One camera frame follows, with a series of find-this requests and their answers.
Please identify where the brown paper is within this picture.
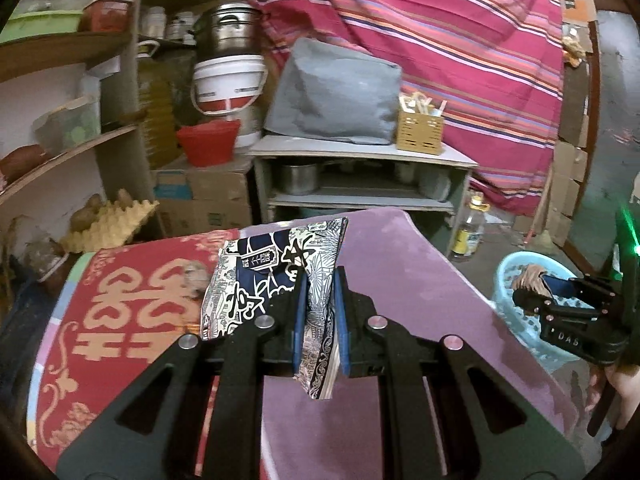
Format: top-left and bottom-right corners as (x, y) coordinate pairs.
(512, 264), (552, 298)

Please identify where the person's right hand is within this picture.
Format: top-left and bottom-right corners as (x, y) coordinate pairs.
(585, 364), (640, 430)

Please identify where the light blue plastic basket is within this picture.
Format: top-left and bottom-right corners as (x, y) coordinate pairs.
(491, 250), (601, 375)

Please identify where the red floral mat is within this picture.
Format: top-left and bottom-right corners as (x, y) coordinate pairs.
(26, 229), (239, 468)

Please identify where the crumpled brown paper ball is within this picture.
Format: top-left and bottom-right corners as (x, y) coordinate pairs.
(182, 260), (212, 300)

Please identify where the purple mat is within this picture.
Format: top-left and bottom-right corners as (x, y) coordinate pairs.
(262, 208), (586, 479)

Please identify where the oil bottle on floor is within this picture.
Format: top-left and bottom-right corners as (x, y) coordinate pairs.
(451, 191), (490, 260)

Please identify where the yellow egg tray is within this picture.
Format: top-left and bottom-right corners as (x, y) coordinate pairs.
(60, 200), (160, 254)

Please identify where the cardboard box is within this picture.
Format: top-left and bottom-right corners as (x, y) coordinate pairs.
(151, 155), (262, 237)

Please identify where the potato on egg tray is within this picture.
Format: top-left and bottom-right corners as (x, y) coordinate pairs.
(70, 206), (100, 232)

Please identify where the yellow utensil basket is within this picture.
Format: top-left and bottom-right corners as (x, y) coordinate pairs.
(396, 92), (448, 155)

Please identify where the steel pot in shelf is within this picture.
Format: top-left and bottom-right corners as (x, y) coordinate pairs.
(280, 164), (320, 196)

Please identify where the grey low shelf unit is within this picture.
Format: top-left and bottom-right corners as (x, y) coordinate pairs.
(250, 134), (477, 255)

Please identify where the red plastic bowl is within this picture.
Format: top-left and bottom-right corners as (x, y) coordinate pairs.
(176, 119), (241, 167)

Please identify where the striped pink curtain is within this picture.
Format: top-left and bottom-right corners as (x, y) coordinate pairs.
(253, 0), (564, 216)

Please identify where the clear plastic container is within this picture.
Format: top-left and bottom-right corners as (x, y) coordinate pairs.
(32, 96), (101, 156)

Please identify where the white plastic bucket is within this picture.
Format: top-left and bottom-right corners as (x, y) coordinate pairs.
(190, 54), (268, 117)

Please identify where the large oil jug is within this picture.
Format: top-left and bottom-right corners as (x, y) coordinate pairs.
(137, 40), (179, 170)

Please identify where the steel pot on bucket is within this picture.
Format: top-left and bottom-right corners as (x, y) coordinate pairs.
(192, 1), (262, 62)

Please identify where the wooden wall shelf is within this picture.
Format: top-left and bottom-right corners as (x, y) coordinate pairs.
(1, 0), (213, 207)

